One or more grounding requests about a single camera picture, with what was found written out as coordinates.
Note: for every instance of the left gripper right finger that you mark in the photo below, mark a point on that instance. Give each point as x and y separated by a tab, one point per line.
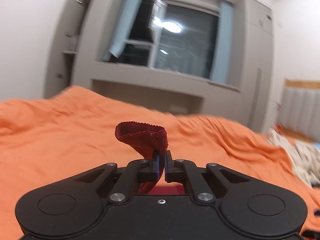
190	176

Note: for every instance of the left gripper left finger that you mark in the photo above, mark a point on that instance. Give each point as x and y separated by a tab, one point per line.
131	179

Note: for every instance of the dark red garment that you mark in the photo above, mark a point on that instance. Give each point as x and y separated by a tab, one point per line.
147	140

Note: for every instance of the orange bed sheet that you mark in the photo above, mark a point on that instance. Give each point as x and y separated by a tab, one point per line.
43	141

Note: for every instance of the right light blue curtain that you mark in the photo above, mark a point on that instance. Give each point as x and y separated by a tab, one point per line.
223	47

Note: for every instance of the light blue curtain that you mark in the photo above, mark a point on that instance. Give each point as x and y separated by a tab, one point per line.
124	24
223	47

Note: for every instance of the grey built-in wardrobe unit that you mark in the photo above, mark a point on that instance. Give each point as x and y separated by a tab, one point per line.
244	98

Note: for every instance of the cream white garment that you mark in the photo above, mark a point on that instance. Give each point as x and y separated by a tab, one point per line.
304	157

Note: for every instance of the grey padded wooden headboard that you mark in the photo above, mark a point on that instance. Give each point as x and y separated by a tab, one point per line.
298	115

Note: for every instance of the dark glass window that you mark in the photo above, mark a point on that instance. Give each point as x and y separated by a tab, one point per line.
186	43

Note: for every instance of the light blue garment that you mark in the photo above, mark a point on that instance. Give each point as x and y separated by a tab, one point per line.
317	145

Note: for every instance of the clear glass jar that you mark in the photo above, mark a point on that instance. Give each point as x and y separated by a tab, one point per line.
73	43

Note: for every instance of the open grey cabinet door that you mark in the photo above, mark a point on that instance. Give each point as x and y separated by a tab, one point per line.
59	67

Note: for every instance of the left light blue curtain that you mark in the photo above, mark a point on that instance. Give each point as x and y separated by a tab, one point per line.
124	24

